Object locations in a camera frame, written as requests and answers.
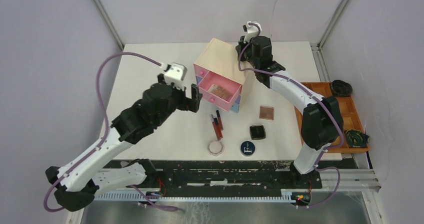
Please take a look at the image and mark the colourful eyeshadow palette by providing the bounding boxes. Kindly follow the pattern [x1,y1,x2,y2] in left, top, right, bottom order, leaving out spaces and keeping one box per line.
[208,84,217,92]

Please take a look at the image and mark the nude eyeshadow palette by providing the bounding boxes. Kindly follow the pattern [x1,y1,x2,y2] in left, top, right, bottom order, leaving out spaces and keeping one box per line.
[211,86,233,101]

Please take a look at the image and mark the pink drawer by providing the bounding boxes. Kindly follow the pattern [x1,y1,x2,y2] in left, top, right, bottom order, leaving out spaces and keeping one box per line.
[198,72,242,112]

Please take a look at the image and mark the pastel wooden drawer chest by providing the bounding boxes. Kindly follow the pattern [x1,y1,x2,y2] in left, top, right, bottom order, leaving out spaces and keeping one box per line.
[193,38,255,113]

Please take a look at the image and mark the brown square blush compact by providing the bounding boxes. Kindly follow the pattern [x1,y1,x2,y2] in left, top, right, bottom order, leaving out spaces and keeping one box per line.
[259,106,275,120]

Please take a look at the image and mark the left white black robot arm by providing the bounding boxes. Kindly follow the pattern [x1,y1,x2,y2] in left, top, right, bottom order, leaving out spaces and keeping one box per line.
[45,74,203,211]

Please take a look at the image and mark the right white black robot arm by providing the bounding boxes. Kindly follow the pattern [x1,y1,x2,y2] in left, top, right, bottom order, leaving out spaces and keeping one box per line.
[235,36,344,188]

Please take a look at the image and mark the silver red mascara tube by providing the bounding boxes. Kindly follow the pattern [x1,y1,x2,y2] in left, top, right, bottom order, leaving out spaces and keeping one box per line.
[210,114,220,140]

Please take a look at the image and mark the dark red lip gloss tube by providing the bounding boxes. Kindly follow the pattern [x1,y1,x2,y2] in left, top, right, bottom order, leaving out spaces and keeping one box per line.
[216,110,224,131]

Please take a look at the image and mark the black square compact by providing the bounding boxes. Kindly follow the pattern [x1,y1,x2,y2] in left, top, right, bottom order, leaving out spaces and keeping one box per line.
[249,125,266,140]

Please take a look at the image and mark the round dark blue jar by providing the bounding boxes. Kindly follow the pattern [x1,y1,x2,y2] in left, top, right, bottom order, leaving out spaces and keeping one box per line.
[240,141,256,157]

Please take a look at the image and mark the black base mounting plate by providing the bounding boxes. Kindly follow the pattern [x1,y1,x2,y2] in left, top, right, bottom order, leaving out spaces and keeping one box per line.
[99,158,359,198]

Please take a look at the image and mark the black coiled band top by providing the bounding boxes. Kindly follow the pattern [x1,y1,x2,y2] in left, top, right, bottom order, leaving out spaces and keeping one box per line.
[330,80,353,97]

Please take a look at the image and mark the orange wooden compartment tray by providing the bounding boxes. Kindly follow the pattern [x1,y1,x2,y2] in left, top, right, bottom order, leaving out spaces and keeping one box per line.
[294,81,371,154]

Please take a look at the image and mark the green yellow coiled band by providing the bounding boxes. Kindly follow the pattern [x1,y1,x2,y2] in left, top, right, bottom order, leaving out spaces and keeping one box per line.
[344,129,370,148]

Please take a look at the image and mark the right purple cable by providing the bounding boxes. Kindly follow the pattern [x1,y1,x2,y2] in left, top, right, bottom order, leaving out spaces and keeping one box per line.
[237,23,345,209]

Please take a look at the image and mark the purple cable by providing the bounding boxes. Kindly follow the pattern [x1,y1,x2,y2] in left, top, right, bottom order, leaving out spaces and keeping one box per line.
[237,23,345,209]
[43,52,181,213]

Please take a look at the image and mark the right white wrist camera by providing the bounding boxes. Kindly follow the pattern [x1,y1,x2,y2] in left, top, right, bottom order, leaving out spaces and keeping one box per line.
[242,21,262,43]

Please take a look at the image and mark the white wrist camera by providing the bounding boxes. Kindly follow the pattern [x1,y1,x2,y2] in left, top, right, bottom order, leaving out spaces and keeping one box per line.
[242,21,262,43]
[160,62,187,91]

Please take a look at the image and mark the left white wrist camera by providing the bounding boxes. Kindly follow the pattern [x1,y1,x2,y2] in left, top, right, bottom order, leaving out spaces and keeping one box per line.
[160,62,187,91]

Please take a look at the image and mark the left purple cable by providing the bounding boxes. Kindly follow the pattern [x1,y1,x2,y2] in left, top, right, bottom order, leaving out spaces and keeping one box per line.
[43,52,181,213]

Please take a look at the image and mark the white slotted cable duct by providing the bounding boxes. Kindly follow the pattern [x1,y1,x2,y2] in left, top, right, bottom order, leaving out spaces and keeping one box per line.
[86,188,312,204]

